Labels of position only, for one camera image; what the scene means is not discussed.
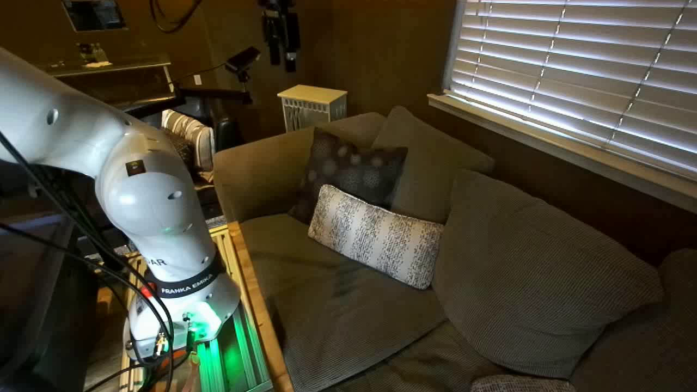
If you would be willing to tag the dark framed wall picture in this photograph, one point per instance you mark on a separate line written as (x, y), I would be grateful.
(92, 13)

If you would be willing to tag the small items on shelf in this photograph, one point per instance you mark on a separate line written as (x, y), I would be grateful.
(95, 57)

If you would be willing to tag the dark monitor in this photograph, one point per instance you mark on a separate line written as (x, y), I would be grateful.
(36, 306)

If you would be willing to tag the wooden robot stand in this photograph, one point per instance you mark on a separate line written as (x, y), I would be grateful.
(252, 290)

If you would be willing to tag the large grey back cushion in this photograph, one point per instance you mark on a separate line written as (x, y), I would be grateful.
(537, 275)

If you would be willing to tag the white window sill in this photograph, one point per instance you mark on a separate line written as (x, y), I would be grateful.
(551, 148)

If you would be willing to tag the wall shelf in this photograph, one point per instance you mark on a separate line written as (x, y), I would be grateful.
(109, 69)

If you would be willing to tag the white slatted hamper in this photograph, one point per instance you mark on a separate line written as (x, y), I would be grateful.
(312, 105)

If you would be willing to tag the black camera on tripod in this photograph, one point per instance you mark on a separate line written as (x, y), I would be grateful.
(242, 59)

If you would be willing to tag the black hanging gear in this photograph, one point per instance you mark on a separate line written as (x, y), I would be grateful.
(290, 36)

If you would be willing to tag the white grey patterned pillow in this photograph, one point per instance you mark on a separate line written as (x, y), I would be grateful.
(378, 237)
(520, 385)

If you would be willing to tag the grey fabric sofa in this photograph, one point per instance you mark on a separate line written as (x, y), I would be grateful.
(328, 306)

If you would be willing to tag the white wall outlet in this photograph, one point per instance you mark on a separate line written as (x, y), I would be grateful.
(196, 80)

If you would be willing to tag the striped cushion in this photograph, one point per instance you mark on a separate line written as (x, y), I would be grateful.
(191, 133)

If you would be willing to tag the white window blind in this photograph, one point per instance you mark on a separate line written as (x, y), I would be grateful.
(580, 67)

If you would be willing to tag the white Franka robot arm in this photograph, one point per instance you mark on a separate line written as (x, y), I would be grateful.
(145, 189)

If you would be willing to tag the dark floral throw pillow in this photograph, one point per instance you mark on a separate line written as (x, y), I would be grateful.
(356, 166)

